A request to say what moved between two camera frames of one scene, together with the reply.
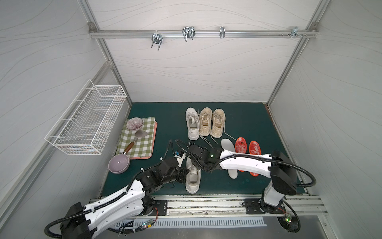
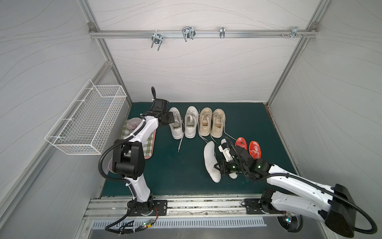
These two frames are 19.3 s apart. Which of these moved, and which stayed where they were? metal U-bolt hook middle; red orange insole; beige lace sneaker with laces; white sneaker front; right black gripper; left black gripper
Moved: left black gripper; right black gripper
Stayed: white sneaker front; metal U-bolt hook middle; red orange insole; beige lace sneaker with laces
